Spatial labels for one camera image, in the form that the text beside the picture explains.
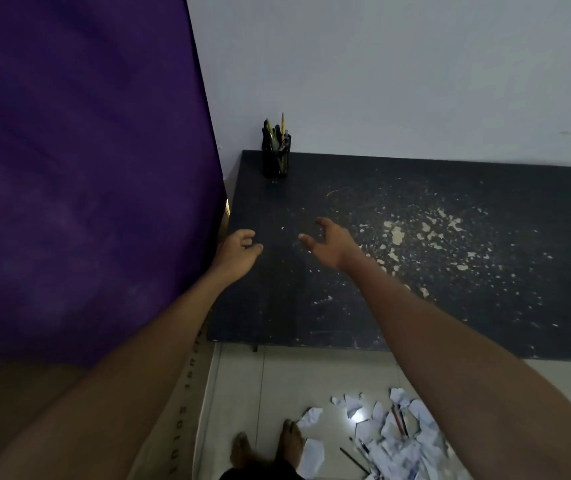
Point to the person's left hand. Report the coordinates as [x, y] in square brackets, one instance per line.
[235, 252]

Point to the person's right hand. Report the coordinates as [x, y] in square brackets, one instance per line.
[333, 247]

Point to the person's right thumb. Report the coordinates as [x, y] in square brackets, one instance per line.
[308, 241]

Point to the person's left thumb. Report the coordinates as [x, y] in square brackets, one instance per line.
[255, 249]

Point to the person's left forearm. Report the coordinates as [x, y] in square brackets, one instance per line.
[115, 374]

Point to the person's right forearm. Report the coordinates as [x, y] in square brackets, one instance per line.
[455, 364]

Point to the black mesh pen holder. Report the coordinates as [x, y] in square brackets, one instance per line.
[277, 157]

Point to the black pen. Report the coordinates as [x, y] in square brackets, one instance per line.
[278, 133]

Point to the black marker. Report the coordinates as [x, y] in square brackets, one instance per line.
[266, 137]

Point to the long yellow pencil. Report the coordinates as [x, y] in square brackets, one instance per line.
[283, 125]

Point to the short yellow pencil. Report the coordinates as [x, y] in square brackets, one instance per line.
[268, 125]

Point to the purple fabric curtain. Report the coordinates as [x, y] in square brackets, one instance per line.
[80, 169]

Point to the person's right foot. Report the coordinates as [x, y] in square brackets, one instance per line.
[290, 442]

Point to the person's foot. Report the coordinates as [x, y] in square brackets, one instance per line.
[290, 442]
[241, 450]

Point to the red pencil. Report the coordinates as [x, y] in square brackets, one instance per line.
[398, 420]

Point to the person's left foot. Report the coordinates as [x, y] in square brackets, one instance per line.
[241, 450]

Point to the dark pencil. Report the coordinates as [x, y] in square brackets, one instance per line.
[354, 460]
[404, 420]

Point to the person's black shorts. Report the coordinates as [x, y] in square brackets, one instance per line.
[260, 472]

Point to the pile of white paper scraps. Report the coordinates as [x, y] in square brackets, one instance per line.
[400, 447]

